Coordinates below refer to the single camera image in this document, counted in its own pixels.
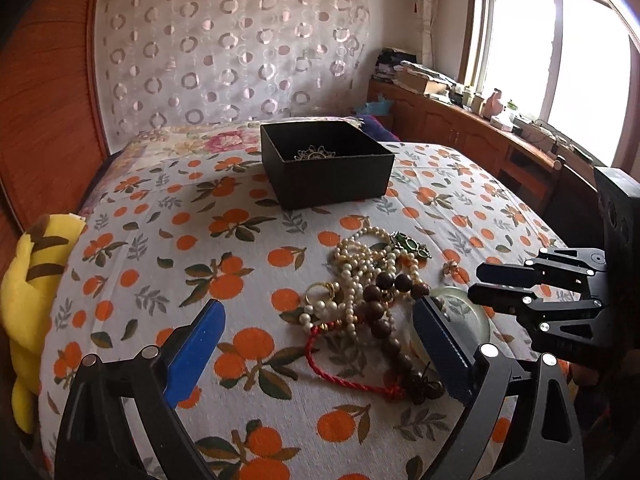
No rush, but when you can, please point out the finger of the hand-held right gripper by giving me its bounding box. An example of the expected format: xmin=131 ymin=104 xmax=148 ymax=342
xmin=476 ymin=247 xmax=608 ymax=291
xmin=467 ymin=282 xmax=611 ymax=361

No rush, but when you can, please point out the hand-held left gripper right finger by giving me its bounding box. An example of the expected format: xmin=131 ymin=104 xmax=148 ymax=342
xmin=411 ymin=295 xmax=586 ymax=480

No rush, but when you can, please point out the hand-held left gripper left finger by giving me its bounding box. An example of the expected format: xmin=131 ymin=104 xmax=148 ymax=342
xmin=54 ymin=299 xmax=227 ymax=480

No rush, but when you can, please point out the pale jade bangle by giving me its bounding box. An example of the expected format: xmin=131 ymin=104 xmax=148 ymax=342
xmin=407 ymin=287 xmax=491 ymax=361

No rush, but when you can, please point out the brown wooden bead bracelet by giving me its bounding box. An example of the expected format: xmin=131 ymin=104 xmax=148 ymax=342
xmin=350 ymin=265 xmax=446 ymax=403

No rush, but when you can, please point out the green gem brooch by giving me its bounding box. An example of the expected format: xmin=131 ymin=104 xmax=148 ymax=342
xmin=390 ymin=231 xmax=432 ymax=261

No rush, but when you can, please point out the red cord bracelet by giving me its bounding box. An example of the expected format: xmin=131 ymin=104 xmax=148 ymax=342
xmin=305 ymin=325 xmax=408 ymax=401

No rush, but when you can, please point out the gold ring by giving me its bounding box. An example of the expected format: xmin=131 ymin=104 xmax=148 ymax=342
xmin=304 ymin=282 xmax=346 ymax=311

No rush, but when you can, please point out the pearl necklace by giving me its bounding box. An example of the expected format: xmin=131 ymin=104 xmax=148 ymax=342
xmin=299 ymin=226 xmax=431 ymax=346

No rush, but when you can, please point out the black jewelry box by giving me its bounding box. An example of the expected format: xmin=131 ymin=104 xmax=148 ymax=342
xmin=260 ymin=120 xmax=396 ymax=211

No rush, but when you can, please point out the orange fruit print blanket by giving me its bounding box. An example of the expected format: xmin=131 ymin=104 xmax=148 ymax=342
xmin=37 ymin=140 xmax=576 ymax=480

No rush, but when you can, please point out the wooden window cabinet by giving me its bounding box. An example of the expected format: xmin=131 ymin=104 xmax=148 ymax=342
xmin=367 ymin=77 xmax=608 ymax=221

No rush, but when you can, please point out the pink figurine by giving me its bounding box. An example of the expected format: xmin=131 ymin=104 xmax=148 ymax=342
xmin=482 ymin=88 xmax=505 ymax=117

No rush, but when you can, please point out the yellow plush toy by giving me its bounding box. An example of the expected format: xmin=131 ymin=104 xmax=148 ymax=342
xmin=0 ymin=213 xmax=87 ymax=433

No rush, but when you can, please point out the purple blanket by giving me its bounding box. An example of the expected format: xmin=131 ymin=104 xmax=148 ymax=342
xmin=357 ymin=115 xmax=401 ymax=142

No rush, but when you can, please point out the window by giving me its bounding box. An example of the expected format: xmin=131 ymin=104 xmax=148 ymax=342
xmin=460 ymin=0 xmax=640 ymax=171

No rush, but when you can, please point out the floral quilt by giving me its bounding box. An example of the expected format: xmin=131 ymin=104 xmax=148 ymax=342
xmin=107 ymin=119 xmax=366 ymax=161

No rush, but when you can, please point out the cardboard box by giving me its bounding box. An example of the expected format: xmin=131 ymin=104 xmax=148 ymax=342
xmin=397 ymin=70 xmax=446 ymax=96

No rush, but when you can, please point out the teal bag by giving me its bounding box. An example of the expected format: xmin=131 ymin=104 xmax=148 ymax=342
xmin=352 ymin=100 xmax=393 ymax=116

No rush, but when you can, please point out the pile of clothes and books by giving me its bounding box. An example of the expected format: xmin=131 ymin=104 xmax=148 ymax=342
xmin=372 ymin=47 xmax=463 ymax=98

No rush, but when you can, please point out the cream window curtain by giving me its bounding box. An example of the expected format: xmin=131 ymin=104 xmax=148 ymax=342
xmin=415 ymin=0 xmax=483 ymax=68

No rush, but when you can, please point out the sheer circle pattern curtain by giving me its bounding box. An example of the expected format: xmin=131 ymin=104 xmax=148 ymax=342
xmin=92 ymin=0 xmax=373 ymax=141

